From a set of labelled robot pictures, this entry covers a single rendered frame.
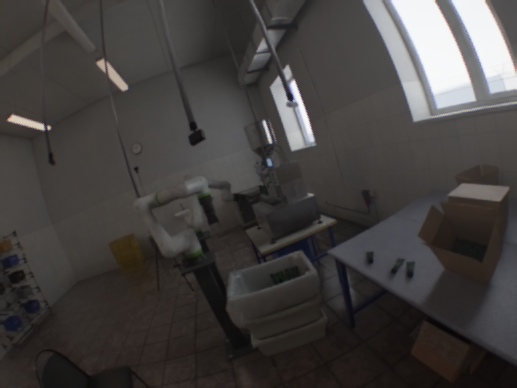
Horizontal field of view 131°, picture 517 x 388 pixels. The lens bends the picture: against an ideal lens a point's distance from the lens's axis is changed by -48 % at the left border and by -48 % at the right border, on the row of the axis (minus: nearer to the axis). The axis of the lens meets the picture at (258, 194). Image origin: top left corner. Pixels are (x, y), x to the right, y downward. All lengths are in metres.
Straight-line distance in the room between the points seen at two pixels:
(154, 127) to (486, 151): 6.12
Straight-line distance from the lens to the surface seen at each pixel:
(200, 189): 1.47
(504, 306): 1.07
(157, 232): 1.60
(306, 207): 2.01
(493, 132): 2.10
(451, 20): 2.62
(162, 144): 5.88
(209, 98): 6.05
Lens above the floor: 1.48
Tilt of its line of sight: 9 degrees down
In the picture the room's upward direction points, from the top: 18 degrees counter-clockwise
